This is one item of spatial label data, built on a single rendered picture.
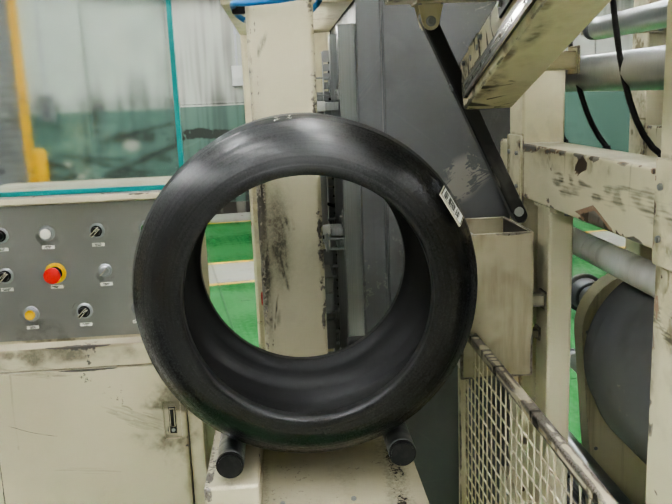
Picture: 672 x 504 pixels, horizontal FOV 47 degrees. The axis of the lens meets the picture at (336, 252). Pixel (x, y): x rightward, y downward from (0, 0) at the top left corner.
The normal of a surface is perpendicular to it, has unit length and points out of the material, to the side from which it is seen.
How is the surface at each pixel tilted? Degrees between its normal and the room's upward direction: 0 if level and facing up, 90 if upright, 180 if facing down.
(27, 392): 90
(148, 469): 90
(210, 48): 90
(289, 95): 90
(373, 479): 0
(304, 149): 79
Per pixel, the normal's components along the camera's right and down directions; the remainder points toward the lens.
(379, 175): 0.16, 0.04
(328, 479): -0.04, -0.98
